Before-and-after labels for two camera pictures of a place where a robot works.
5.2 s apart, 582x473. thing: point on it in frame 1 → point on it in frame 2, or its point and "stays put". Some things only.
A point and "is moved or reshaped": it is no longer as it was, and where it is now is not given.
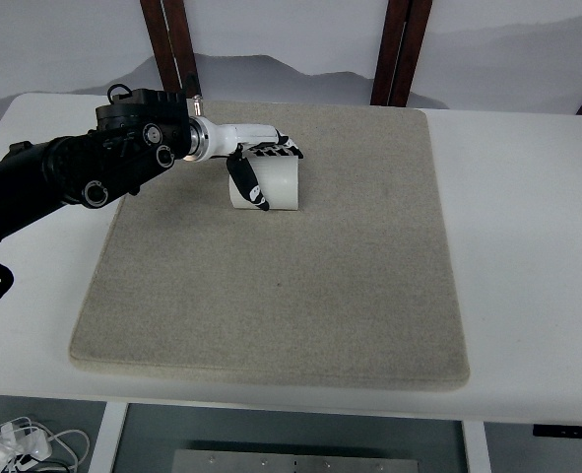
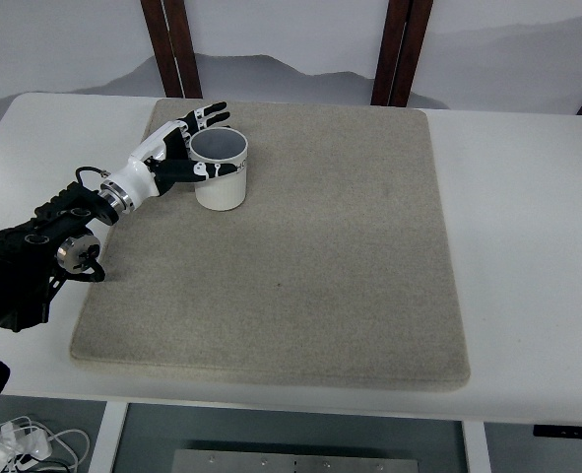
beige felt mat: x=355 y=289 stays put
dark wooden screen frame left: x=168 y=32 stays put
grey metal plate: x=293 y=461 stays put
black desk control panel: x=573 y=431 stays put
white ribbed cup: x=278 y=177 is moved or reshaped
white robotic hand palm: x=223 y=139 → x=162 y=159
